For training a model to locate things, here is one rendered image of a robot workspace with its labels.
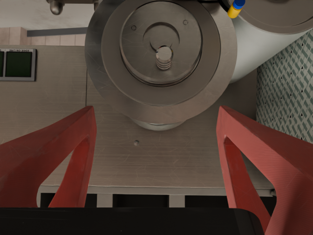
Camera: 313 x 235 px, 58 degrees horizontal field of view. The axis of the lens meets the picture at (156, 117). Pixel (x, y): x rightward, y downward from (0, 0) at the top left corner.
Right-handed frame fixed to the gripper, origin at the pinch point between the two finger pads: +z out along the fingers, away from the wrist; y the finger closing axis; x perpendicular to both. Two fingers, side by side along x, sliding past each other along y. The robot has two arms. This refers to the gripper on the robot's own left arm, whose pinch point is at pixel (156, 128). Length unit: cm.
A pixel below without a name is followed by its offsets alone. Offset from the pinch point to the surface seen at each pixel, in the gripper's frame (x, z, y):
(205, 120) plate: 28.0, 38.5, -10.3
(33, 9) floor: 74, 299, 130
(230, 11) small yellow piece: -1.1, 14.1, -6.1
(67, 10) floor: 76, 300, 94
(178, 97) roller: 6.4, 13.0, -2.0
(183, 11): -0.5, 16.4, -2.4
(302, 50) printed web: 6.2, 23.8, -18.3
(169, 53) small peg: 1.3, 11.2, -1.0
